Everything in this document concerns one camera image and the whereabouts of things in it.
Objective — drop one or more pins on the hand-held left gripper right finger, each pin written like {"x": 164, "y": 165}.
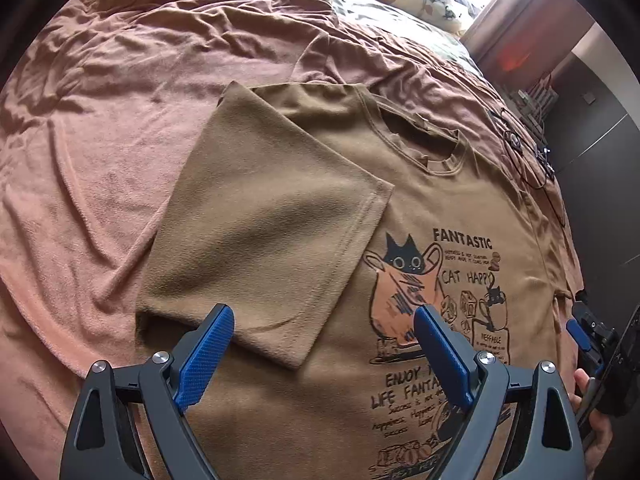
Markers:
{"x": 445, "y": 355}

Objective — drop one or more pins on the striped bag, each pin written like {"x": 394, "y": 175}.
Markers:
{"x": 537, "y": 100}

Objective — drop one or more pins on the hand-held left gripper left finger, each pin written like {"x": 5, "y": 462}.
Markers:
{"x": 207, "y": 355}

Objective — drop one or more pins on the person's right hand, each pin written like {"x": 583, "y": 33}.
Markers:
{"x": 597, "y": 440}

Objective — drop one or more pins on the brown cat print t-shirt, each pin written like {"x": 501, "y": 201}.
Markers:
{"x": 280, "y": 220}

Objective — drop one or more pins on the pinkish brown fleece blanket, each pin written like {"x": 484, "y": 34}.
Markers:
{"x": 110, "y": 125}

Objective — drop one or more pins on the brown curtain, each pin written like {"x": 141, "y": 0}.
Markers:
{"x": 530, "y": 15}

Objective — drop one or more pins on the grey green bed sheet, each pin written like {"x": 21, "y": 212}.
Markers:
{"x": 380, "y": 15}

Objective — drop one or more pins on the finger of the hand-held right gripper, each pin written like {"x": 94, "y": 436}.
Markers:
{"x": 577, "y": 335}

